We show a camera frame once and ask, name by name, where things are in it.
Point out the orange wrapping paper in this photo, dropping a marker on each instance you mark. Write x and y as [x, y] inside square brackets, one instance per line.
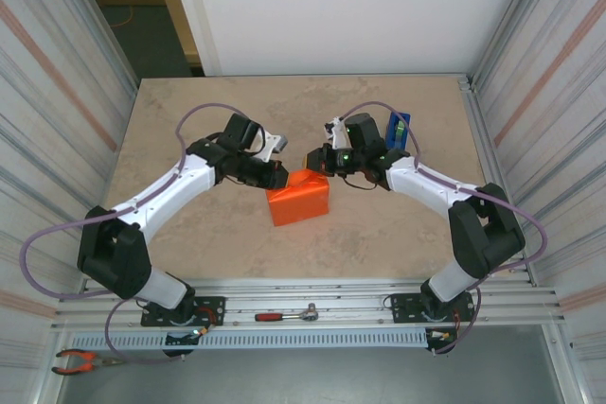
[298, 205]

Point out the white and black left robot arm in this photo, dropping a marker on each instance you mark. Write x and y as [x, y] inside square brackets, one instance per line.
[161, 286]

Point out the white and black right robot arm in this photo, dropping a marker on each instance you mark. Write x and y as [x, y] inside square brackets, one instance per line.
[454, 281]

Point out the blue tape dispenser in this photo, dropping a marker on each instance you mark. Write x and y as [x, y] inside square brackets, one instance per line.
[397, 136]

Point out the aluminium mounting rails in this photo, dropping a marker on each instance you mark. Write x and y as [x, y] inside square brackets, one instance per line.
[331, 291]

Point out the tan wooden door panel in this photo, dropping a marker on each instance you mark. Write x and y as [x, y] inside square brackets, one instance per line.
[173, 2]

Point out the black base electronics module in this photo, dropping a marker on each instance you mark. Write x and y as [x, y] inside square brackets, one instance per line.
[440, 339]
[177, 340]

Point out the aluminium side rail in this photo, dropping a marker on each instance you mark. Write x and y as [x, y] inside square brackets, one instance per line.
[482, 129]

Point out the white door frame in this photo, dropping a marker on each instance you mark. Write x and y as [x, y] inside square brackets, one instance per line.
[194, 11]

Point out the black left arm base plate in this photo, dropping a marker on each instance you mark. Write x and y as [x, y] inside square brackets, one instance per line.
[213, 304]

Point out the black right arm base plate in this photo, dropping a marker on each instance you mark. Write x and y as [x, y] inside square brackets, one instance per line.
[402, 304]

